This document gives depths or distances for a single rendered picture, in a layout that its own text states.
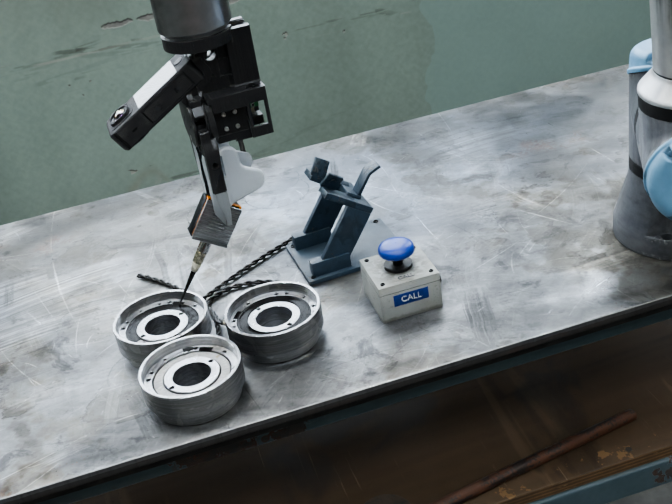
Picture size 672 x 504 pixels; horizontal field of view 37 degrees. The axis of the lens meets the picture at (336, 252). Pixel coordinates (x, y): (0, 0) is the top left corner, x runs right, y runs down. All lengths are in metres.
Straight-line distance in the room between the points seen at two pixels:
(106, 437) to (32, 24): 1.69
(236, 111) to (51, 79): 1.63
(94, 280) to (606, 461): 0.67
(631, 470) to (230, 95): 0.67
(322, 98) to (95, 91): 0.61
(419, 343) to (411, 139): 0.51
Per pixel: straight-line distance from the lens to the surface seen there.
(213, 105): 1.01
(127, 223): 1.42
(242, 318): 1.09
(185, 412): 0.99
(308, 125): 2.78
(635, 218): 1.17
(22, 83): 2.64
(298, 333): 1.04
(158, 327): 1.14
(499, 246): 1.20
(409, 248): 1.08
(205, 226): 1.09
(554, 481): 1.25
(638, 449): 1.29
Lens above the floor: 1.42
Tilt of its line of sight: 30 degrees down
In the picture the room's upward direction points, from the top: 10 degrees counter-clockwise
